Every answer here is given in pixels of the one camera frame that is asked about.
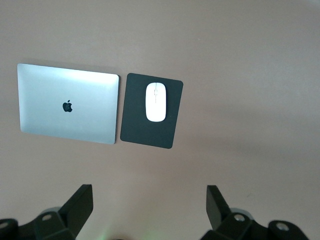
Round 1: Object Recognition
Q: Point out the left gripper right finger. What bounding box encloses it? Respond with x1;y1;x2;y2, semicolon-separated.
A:
201;184;310;240

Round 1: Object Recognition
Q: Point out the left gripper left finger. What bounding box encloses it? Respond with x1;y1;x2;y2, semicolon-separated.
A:
0;184;94;240

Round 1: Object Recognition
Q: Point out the white computer mouse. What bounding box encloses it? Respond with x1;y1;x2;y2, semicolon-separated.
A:
145;82;168;123

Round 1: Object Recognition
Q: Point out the black mouse pad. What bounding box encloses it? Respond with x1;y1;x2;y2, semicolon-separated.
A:
119;72;184;150

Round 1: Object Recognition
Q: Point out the silver closed laptop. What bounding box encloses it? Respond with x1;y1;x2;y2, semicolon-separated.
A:
16;63;120;145

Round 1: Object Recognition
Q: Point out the brown table cover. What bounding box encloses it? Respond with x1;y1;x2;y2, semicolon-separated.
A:
0;0;320;240

